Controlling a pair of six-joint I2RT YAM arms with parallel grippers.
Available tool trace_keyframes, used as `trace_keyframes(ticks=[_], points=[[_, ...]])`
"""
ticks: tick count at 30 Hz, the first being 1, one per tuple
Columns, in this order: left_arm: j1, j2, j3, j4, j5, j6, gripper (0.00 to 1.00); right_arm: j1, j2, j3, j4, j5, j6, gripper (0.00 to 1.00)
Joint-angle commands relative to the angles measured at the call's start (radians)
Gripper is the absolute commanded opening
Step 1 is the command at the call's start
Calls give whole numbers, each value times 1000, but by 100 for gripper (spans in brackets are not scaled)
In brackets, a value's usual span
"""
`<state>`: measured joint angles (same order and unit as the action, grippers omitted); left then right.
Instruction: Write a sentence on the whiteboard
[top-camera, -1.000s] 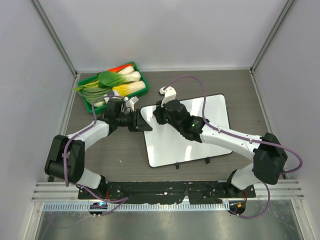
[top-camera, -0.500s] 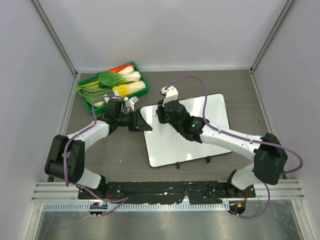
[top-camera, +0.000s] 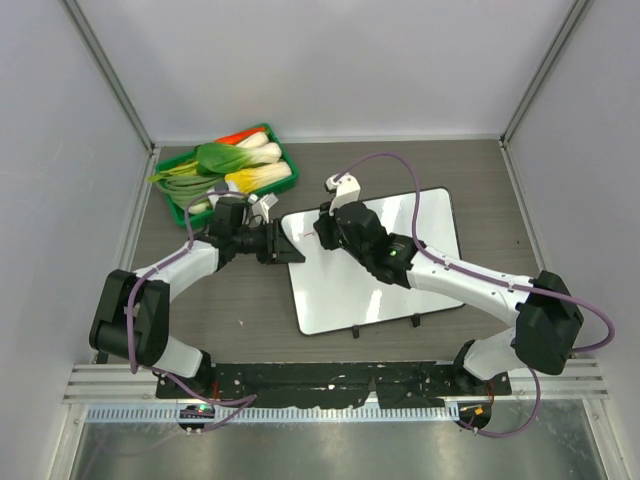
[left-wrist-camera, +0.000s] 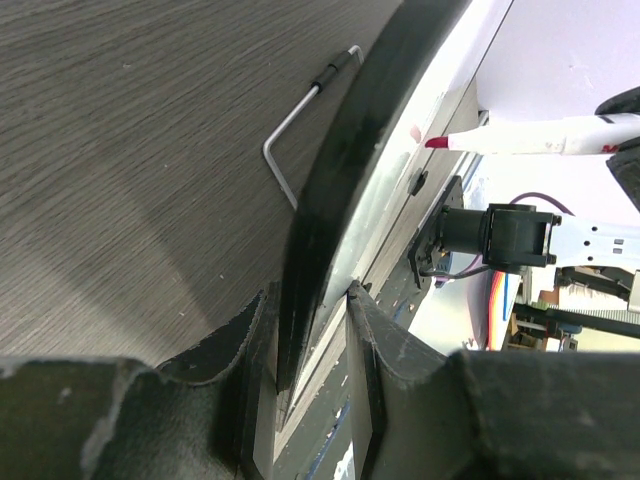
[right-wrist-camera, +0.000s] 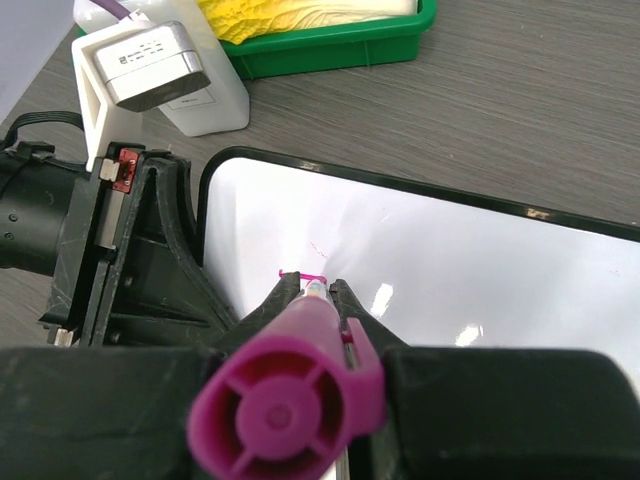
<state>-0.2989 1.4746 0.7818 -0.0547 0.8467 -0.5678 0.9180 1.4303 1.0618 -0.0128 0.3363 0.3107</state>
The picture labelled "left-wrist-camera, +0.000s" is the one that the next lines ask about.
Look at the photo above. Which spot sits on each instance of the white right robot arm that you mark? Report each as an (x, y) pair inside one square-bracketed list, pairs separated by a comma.
[(510, 237)]

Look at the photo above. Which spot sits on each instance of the white whiteboard black frame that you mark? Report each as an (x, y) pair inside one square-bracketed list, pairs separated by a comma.
[(428, 52)]

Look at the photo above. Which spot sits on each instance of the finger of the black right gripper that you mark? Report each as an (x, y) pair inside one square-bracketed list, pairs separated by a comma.
[(625, 164)]

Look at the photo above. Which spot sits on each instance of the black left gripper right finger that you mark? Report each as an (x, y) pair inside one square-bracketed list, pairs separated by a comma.
[(416, 414)]

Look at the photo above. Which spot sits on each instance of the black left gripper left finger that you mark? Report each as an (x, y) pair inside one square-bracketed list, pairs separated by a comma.
[(207, 413)]

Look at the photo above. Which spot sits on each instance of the white marker purple cap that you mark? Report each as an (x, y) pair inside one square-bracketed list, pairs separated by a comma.
[(581, 135)]

